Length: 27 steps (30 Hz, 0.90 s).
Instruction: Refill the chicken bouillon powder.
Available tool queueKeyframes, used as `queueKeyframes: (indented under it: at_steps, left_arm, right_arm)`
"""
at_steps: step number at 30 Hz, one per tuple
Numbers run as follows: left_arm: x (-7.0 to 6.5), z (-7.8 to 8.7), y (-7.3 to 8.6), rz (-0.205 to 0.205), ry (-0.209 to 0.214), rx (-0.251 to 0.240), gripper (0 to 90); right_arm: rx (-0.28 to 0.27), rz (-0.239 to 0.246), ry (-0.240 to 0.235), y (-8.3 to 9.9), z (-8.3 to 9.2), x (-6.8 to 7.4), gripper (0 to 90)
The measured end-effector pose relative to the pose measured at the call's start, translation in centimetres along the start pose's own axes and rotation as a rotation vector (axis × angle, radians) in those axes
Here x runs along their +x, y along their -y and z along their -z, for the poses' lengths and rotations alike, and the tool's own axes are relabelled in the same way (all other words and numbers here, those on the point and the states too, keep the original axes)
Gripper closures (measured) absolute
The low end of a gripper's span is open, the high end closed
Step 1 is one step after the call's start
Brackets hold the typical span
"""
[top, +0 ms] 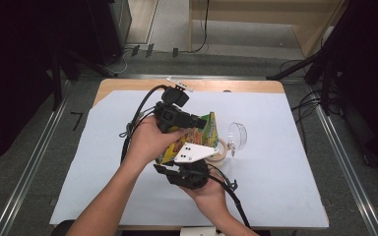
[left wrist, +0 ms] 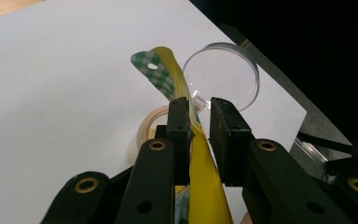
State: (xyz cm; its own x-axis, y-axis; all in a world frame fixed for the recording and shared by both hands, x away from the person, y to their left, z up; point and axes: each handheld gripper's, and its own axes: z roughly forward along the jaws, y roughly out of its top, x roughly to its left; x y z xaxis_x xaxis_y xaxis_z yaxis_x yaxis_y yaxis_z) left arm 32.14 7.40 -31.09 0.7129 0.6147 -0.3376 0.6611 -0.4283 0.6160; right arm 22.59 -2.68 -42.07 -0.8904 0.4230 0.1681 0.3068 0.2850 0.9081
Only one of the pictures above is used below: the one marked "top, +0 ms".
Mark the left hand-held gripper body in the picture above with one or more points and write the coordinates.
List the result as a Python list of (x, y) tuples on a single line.
[(167, 118)]

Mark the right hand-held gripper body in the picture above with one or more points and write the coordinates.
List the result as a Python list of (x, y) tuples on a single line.
[(190, 173)]

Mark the yellow green spout pouch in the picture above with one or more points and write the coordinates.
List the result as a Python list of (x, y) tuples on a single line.
[(203, 134)]

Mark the clear jar with hinged lid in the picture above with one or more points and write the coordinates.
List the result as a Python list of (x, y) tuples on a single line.
[(238, 134)]

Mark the person's left hand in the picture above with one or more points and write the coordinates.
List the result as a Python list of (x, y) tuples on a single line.
[(147, 144)]

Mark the person's right hand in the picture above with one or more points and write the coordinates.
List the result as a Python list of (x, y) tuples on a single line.
[(210, 196)]

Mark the white device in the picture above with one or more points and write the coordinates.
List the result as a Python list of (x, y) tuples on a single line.
[(200, 232)]

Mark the wooden table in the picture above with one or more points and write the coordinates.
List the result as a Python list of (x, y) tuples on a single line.
[(242, 85)]

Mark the white paper sheet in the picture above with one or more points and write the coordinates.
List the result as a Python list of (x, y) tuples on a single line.
[(285, 183)]

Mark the black cabinet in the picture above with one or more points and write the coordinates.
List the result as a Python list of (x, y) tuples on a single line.
[(110, 29)]

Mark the black metal stand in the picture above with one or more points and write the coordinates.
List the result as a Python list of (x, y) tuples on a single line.
[(325, 65), (56, 82)]

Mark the dark cloth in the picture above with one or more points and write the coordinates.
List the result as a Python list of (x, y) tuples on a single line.
[(62, 228)]

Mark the light wooden shelf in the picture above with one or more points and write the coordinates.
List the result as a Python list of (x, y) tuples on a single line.
[(308, 29)]

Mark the black curtain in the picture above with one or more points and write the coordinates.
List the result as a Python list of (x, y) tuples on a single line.
[(13, 82), (374, 82)]

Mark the metal floor rail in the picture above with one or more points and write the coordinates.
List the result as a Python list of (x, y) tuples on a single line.
[(29, 177), (347, 170), (242, 77)]

